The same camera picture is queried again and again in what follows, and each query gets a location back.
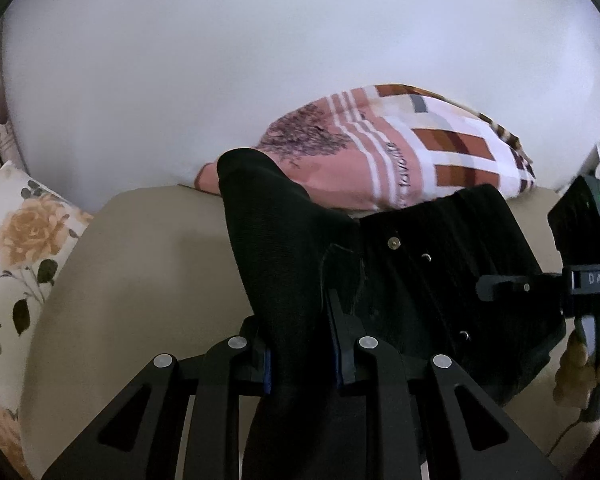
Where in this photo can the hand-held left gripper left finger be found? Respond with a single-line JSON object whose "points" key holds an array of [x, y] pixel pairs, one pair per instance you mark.
{"points": [[266, 366]]}

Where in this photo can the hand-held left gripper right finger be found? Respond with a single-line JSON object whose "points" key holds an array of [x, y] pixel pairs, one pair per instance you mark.
{"points": [[338, 360]]}

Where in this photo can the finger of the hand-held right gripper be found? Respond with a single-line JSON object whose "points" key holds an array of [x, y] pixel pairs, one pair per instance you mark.
{"points": [[510, 286]]}

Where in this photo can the black pants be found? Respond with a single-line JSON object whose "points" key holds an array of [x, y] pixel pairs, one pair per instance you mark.
{"points": [[290, 260]]}

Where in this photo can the person's right hand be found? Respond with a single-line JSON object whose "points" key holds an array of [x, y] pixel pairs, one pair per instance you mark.
{"points": [[572, 365]]}

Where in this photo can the pink plaid pillow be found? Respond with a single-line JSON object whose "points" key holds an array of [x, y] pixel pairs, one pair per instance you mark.
{"points": [[380, 160]]}

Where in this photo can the white floral rose pillow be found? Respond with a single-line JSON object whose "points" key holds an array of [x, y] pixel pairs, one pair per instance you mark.
{"points": [[25, 240]]}

